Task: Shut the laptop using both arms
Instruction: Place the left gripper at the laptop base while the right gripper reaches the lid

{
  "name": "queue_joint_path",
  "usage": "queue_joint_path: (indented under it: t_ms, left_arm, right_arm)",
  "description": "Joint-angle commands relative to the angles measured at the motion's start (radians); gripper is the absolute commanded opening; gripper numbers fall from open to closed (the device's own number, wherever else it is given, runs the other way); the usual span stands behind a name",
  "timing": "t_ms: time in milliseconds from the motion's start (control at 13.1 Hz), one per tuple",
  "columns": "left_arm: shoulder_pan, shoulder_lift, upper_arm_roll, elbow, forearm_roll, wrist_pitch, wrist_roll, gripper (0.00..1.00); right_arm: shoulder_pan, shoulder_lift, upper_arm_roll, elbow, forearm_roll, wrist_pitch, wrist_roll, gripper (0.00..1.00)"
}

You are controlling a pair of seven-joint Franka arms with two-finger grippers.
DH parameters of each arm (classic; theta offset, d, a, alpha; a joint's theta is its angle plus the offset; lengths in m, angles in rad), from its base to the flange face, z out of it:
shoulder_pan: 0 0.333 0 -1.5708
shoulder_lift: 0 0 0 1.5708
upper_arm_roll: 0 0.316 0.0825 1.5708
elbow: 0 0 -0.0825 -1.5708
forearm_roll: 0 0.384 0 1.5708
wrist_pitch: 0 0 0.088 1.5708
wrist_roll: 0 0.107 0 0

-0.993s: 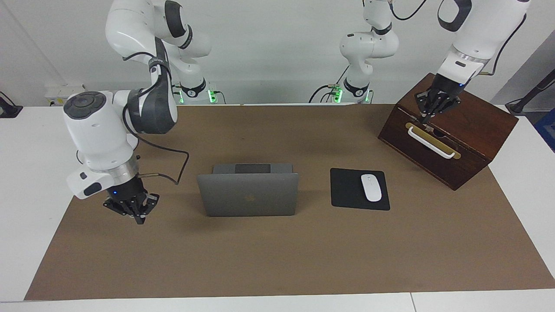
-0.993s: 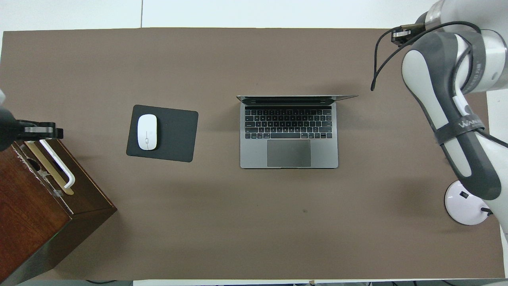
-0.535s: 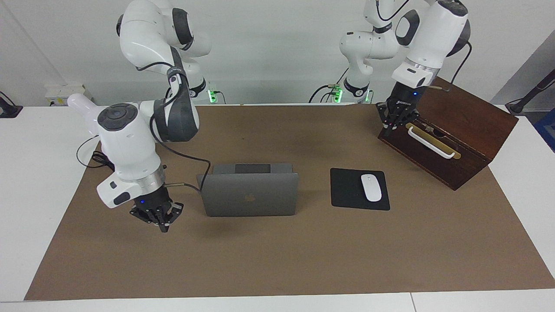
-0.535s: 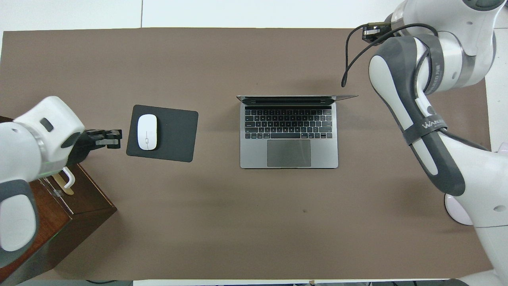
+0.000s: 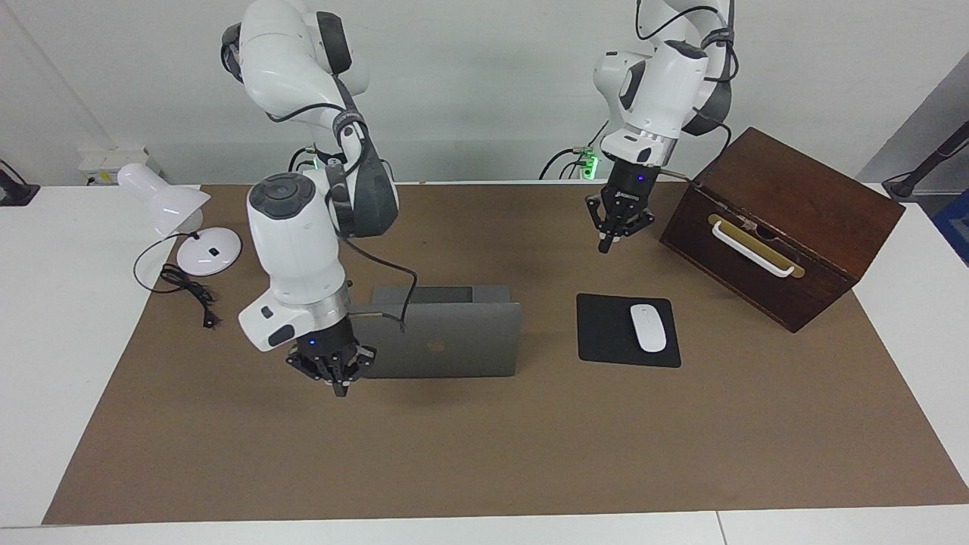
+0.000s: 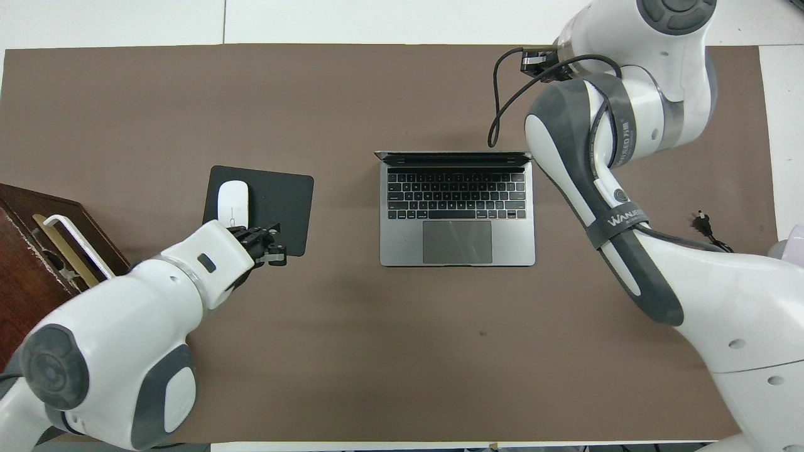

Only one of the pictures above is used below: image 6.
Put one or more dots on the white desk lamp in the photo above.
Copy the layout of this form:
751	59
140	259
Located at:
791	248

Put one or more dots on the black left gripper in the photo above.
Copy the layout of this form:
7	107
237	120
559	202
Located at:
251	242

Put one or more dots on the dark brown wooden box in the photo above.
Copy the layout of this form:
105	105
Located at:
25	263

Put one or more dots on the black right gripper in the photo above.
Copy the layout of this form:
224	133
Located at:
555	76

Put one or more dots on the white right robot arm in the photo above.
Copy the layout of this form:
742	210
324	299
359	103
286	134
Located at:
722	301

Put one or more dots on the brown table mat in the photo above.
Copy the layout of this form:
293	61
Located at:
402	351

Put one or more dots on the black mouse pad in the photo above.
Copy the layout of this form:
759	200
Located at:
289	194

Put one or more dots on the silver grey laptop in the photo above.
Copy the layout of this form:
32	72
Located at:
402	245

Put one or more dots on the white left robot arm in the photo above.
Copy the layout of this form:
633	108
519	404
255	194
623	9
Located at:
125	326

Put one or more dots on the white computer mouse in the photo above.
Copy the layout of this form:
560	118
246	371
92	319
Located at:
232	201

